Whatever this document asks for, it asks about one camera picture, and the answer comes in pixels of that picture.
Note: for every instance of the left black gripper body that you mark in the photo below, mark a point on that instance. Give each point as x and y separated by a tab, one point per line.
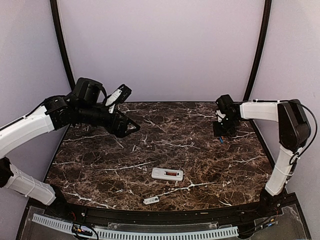
116	131

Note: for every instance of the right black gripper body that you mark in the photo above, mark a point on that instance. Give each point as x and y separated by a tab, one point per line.
227	128

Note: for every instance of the white remote control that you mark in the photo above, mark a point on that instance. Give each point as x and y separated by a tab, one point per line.
167	174

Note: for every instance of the white battery compartment cover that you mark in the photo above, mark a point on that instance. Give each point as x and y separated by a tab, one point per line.
151	200

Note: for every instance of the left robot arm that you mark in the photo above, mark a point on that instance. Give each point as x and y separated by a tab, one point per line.
88	103

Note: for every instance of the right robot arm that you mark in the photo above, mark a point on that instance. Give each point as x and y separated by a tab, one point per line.
293	131

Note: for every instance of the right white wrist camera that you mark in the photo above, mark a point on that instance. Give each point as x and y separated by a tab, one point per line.
221	117

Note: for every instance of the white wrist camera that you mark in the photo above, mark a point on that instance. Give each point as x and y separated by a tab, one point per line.
221	117
119	96

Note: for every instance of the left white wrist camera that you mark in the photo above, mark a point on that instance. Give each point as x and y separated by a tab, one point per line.
119	96

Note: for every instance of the black front rail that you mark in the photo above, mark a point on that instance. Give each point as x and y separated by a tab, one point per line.
95	216

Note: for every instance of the white slotted cable duct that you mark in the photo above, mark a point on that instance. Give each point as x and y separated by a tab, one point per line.
119	231

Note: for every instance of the right black frame post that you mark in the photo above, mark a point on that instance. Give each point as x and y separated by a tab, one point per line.
259	49

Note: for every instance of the black frame post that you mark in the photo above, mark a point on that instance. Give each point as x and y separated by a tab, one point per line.
55	13
259	49

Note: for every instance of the left black frame post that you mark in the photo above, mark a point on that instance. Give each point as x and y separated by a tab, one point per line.
55	13

